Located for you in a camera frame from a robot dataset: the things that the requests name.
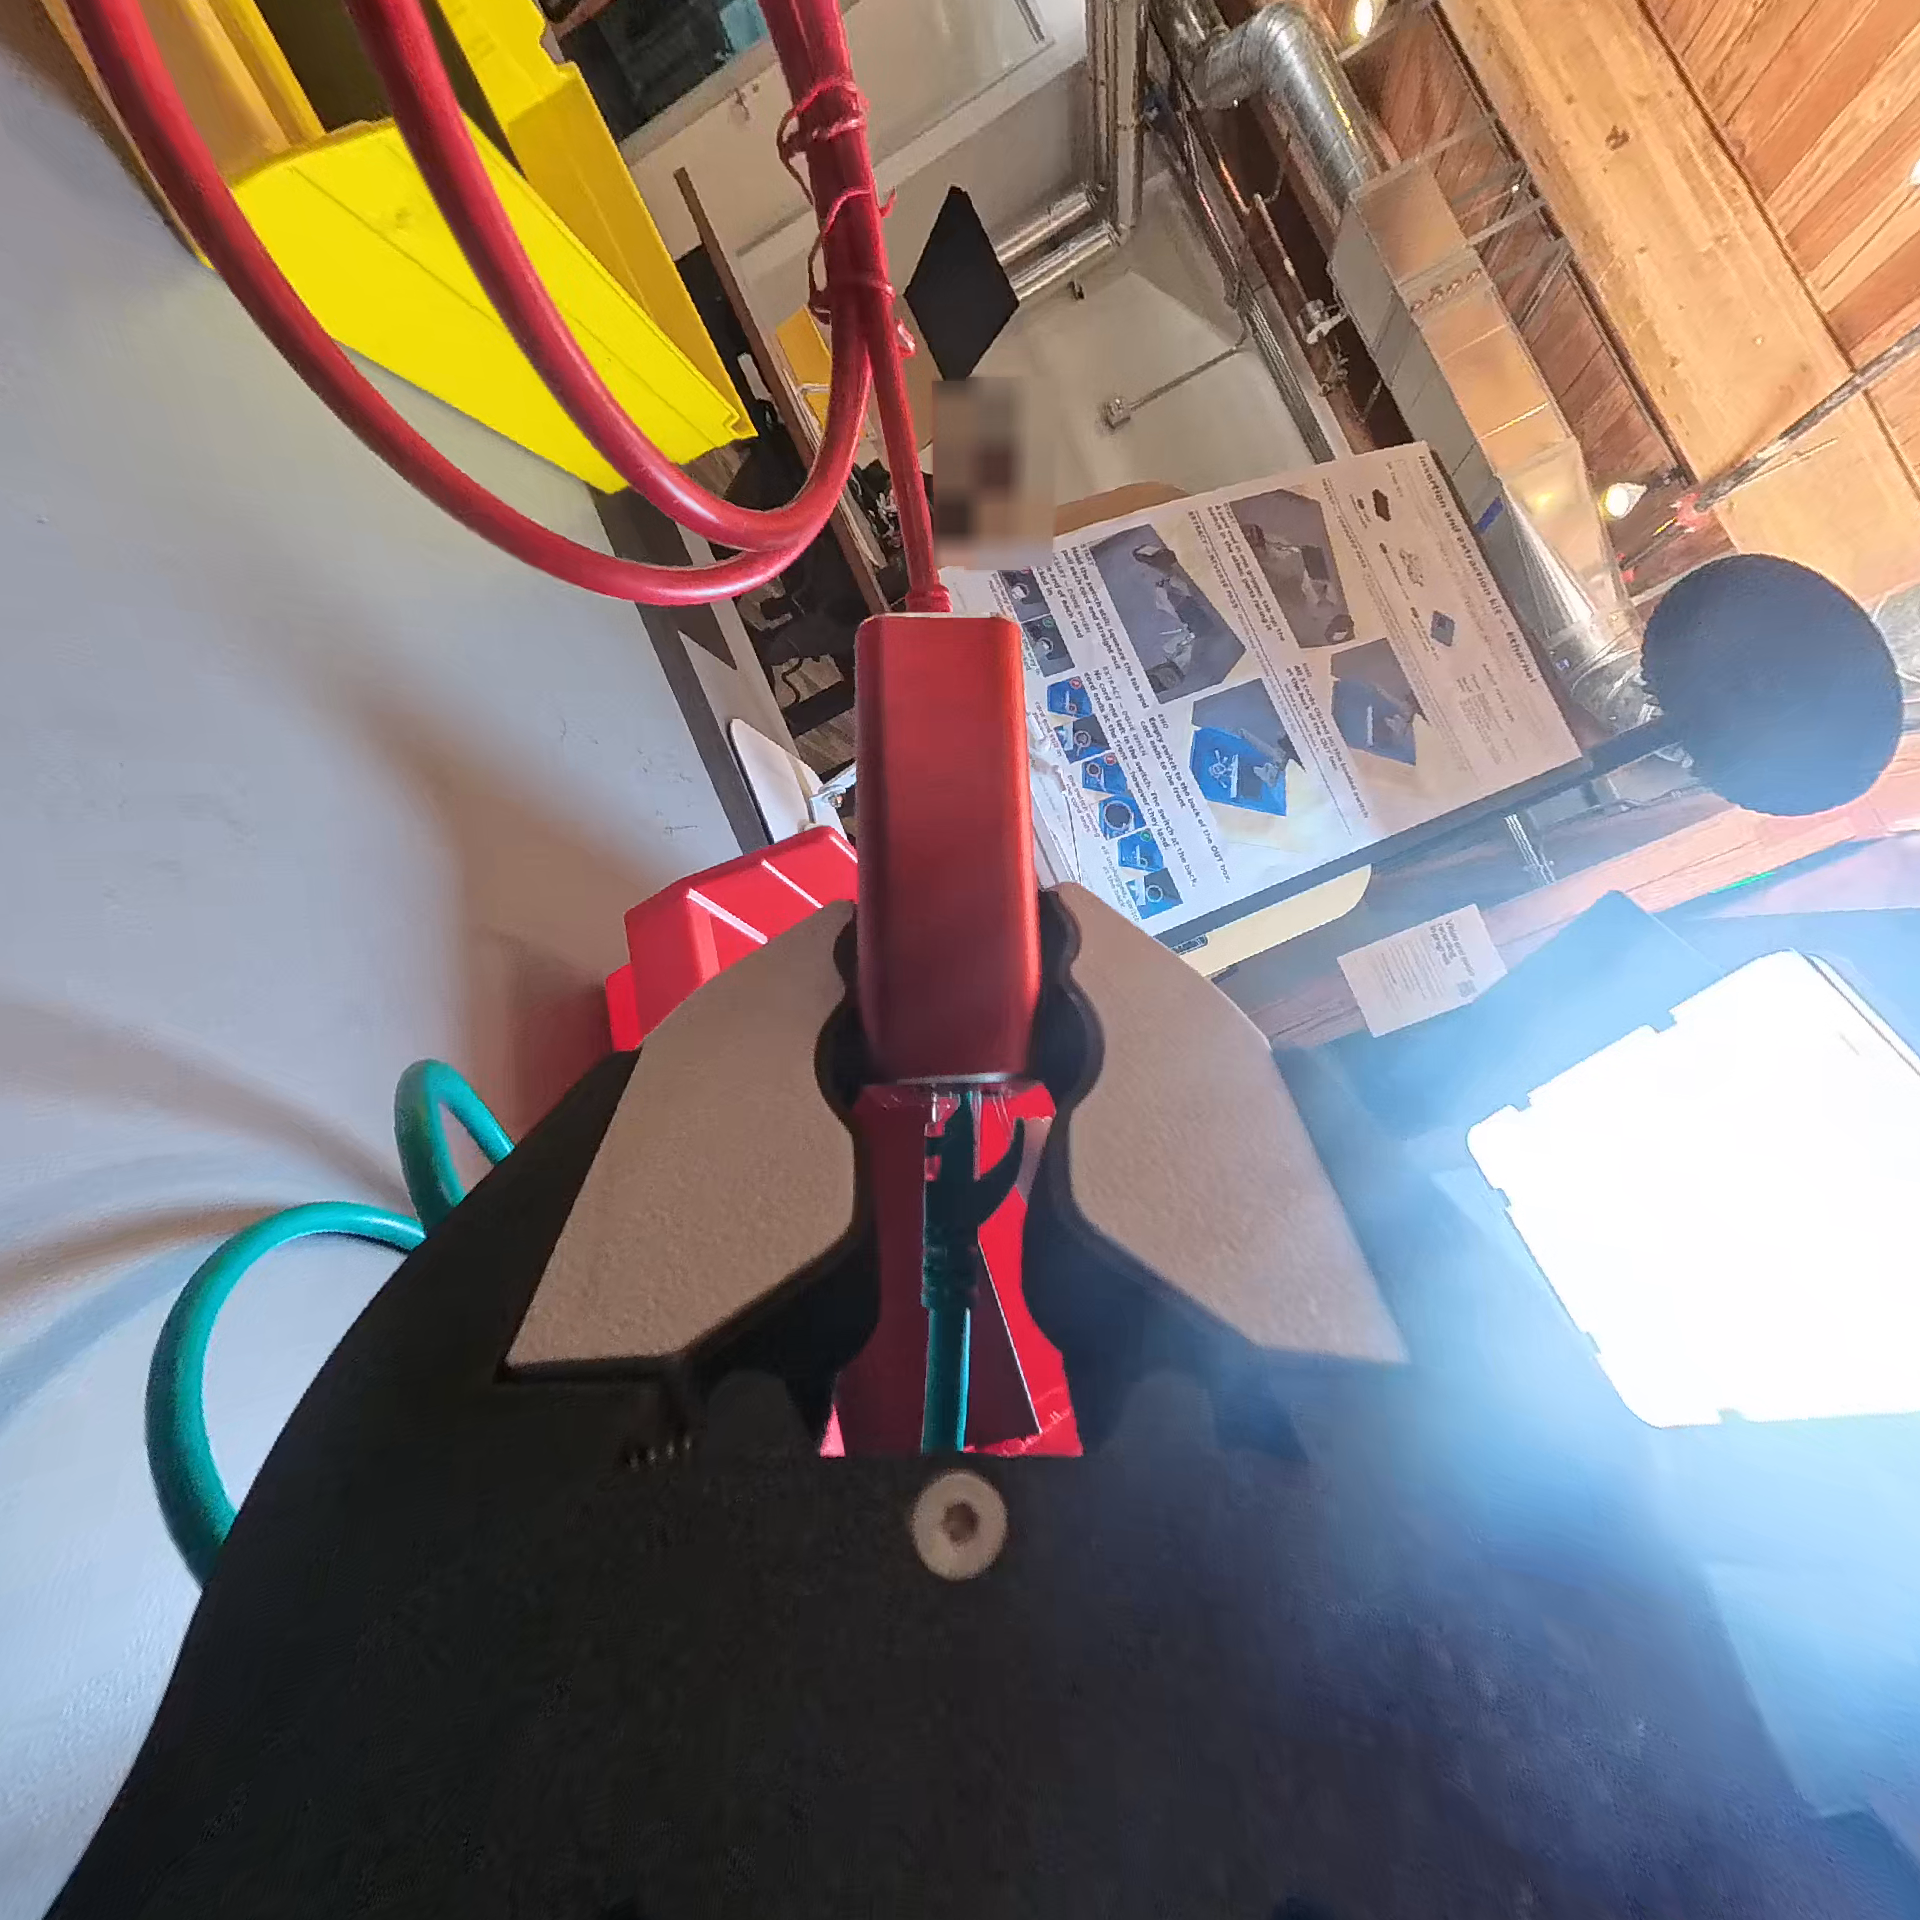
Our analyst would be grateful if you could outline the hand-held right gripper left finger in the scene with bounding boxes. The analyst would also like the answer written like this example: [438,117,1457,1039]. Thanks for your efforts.
[494,904,884,1373]

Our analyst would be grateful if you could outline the red metal ethernet switch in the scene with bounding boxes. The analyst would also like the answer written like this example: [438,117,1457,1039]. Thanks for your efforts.
[854,613,1043,1087]

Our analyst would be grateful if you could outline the metal ventilation duct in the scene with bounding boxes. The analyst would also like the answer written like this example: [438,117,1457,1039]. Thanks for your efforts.
[999,0,1651,720]

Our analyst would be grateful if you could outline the black microphone windscreen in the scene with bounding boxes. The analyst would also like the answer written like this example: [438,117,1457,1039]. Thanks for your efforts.
[1636,556,1907,818]

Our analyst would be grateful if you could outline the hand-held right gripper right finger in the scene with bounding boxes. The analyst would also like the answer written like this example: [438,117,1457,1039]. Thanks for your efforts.
[1035,886,1414,1373]

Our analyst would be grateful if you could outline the instruction sheet stand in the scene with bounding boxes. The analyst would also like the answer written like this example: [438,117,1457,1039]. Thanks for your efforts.
[721,439,1593,979]

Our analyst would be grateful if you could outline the studio light panel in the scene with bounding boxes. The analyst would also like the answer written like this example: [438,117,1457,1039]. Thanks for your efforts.
[1316,893,1920,1437]

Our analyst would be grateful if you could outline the red plastic bin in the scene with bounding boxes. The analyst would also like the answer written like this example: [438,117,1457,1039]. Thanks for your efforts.
[601,831,1083,1459]

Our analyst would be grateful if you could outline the green ethernet cable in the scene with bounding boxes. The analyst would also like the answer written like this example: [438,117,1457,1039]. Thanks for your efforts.
[145,1062,1030,1585]

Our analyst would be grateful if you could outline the red ethernet cable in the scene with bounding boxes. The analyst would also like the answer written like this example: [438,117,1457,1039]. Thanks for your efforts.
[56,0,954,613]

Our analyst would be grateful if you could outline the yellow plastic bin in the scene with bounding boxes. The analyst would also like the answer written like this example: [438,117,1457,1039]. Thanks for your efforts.
[196,0,756,502]

